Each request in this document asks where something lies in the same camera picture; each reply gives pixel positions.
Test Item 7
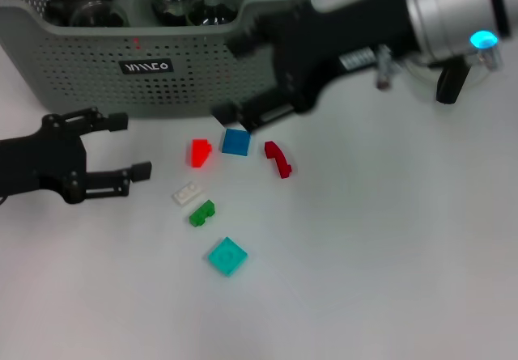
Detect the teal square plate brick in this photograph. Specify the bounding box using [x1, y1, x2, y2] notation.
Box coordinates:
[207, 236, 249, 278]

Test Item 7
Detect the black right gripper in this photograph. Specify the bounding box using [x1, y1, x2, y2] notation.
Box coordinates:
[211, 0, 421, 132]

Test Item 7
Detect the grey-green perforated storage bin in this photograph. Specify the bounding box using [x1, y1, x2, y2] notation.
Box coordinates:
[0, 0, 325, 118]

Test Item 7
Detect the white brick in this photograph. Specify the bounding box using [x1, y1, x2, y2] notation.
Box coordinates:
[171, 181, 206, 207]

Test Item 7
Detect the green brick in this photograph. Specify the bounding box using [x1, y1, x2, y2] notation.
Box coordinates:
[189, 199, 216, 228]

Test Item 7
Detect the glass pitcher black handle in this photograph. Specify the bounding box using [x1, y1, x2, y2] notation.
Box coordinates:
[400, 48, 505, 105]

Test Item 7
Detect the dark red brick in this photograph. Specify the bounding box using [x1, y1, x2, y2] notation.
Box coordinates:
[264, 140, 294, 180]

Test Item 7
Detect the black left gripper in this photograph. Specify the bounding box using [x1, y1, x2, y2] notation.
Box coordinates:
[0, 106, 154, 206]

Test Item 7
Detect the blue square plate brick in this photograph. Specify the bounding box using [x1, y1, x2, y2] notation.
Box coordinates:
[221, 128, 253, 157]

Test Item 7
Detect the right gripper silver cable plug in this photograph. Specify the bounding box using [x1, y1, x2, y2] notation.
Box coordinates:
[374, 44, 503, 91]

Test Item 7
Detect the bright red slope brick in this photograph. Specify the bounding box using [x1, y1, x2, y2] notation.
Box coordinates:
[185, 138, 213, 169]

